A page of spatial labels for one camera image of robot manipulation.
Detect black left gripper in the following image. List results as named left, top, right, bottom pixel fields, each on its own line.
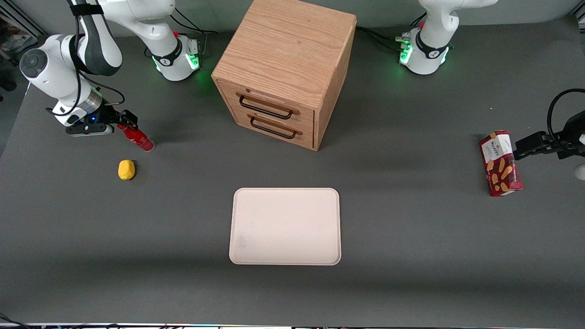
left=514, top=112, right=585, bottom=161

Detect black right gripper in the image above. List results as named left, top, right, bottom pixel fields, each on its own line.
left=85, top=105, right=139, bottom=131

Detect red coke bottle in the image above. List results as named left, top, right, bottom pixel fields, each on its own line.
left=117, top=122, right=155, bottom=152

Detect cream rectangular tray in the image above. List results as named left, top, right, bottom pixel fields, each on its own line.
left=229, top=187, right=342, bottom=266

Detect red cookie box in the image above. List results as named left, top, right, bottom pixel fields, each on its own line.
left=479, top=130, right=523, bottom=197

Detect white sneaker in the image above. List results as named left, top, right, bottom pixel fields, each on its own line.
left=0, top=34, right=38, bottom=53

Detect dark grey table mat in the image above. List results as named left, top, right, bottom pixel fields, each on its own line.
left=0, top=18, right=585, bottom=326

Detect wooden drawer cabinet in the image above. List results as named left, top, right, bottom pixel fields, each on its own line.
left=211, top=0, right=357, bottom=151

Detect wooden drawer front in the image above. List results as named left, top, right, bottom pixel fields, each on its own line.
left=218, top=80, right=316, bottom=131
left=231, top=108, right=316, bottom=150

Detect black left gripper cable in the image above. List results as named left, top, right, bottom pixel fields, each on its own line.
left=547, top=89, right=585, bottom=143

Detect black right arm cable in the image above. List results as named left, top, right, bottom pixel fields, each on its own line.
left=46, top=0, right=125, bottom=117

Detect black right base cables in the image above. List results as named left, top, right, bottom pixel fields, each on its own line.
left=171, top=7, right=219, bottom=59

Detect black base cables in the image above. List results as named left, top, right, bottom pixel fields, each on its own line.
left=171, top=7, right=219, bottom=59
left=356, top=11, right=428, bottom=52

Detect aluminium frame rail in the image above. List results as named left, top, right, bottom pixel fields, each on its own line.
left=0, top=7, right=46, bottom=37

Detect black drawer handle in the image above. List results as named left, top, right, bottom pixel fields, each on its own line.
left=250, top=117, right=298, bottom=139
left=239, top=95, right=294, bottom=120

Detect black left base cables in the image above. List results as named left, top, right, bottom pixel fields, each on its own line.
left=356, top=11, right=428, bottom=52

